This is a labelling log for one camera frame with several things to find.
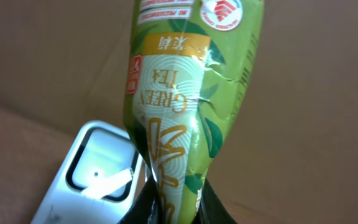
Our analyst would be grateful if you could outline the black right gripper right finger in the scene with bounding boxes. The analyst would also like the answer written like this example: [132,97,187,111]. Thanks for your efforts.
[194,179,237,224]

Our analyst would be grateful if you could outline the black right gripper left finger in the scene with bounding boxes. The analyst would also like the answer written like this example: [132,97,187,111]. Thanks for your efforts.
[118,177,159,224]

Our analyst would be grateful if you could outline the green yellow snack pouch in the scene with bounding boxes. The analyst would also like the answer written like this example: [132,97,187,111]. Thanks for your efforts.
[124,0,264,223]

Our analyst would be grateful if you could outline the white barcode scanner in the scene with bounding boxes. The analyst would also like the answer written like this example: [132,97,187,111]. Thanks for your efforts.
[32,120,142,224]

